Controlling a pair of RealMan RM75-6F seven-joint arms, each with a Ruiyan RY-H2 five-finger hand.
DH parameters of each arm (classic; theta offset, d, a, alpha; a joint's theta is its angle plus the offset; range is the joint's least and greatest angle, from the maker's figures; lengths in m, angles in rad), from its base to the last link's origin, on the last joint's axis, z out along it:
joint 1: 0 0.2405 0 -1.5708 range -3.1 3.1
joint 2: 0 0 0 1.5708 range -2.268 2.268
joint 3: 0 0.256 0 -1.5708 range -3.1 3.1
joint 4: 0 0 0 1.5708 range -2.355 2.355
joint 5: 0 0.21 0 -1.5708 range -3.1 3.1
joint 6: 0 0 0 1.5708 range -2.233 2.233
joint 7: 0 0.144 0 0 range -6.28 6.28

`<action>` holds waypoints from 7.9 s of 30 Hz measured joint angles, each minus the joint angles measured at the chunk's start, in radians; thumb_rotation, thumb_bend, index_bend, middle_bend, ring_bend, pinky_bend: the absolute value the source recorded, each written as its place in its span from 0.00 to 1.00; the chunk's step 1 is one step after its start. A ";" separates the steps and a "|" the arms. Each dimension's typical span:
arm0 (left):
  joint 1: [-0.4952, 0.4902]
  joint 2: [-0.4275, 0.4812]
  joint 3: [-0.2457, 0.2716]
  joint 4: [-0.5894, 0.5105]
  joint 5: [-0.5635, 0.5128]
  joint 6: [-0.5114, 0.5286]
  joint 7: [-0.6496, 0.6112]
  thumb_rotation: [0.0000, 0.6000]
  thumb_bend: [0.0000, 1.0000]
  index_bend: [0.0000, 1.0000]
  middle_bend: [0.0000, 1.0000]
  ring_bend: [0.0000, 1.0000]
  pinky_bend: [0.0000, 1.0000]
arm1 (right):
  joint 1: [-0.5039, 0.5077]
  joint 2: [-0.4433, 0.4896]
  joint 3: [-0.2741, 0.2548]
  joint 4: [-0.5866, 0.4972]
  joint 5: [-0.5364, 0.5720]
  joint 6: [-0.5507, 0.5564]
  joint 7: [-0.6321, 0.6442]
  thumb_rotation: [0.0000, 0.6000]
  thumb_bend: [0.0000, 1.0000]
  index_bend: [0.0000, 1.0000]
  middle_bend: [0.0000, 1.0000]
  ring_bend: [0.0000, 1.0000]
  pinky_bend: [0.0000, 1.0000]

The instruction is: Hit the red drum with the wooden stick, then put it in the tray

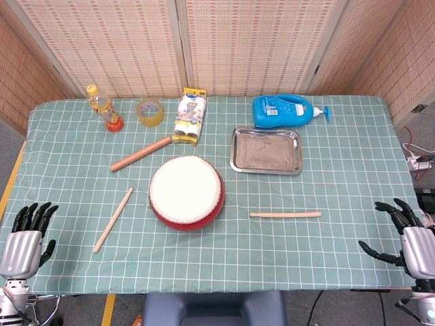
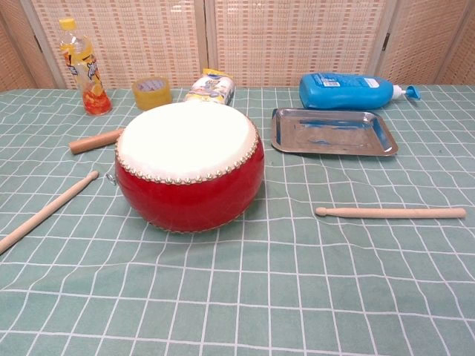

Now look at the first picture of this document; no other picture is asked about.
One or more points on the green white checked tablecloth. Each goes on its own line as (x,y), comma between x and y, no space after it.
(306,251)

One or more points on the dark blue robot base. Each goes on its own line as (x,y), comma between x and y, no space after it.
(214,309)

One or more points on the red drum white skin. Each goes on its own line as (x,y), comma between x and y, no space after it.
(185,190)

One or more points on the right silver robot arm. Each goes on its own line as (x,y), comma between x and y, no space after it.
(425,302)

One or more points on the yellow packing tape roll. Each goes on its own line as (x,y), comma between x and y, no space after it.
(151,117)

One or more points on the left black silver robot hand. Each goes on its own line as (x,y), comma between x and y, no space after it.
(20,248)

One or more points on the bamboo folding screen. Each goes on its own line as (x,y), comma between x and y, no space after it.
(119,44)

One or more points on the white power strip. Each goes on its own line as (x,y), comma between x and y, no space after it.
(419,164)

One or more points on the packaged white rolls yellow header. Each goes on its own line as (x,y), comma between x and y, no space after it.
(190,115)

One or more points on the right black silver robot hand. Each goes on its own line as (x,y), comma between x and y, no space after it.
(419,248)

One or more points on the stainless steel rectangular tray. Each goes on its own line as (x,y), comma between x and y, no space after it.
(266,151)

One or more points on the orange drink bottle yellow cap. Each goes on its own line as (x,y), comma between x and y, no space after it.
(105,108)

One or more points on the blue pump detergent bottle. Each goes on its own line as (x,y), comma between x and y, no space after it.
(278,110)

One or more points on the wooden drumstick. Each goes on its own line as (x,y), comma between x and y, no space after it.
(113,219)
(289,214)

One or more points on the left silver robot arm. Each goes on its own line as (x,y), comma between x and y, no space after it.
(12,299)

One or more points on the black box device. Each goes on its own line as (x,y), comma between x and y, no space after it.
(426,198)

